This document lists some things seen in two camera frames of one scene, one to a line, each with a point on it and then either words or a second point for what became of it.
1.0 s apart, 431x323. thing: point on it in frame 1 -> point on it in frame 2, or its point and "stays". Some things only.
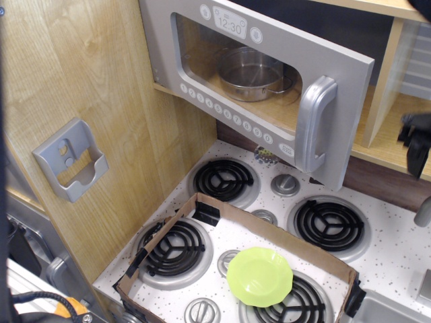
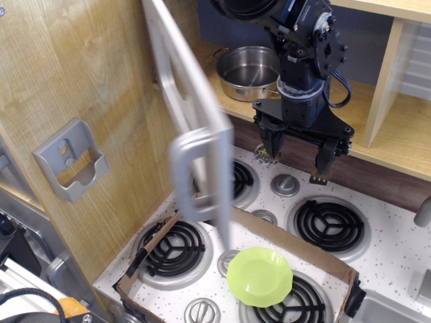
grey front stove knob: (202, 310) stays
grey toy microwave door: (289, 89) -> (202, 157)
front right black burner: (307, 301) stays
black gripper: (415, 133) -> (308, 118)
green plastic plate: (258, 277) stays
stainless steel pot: (245, 72) stays
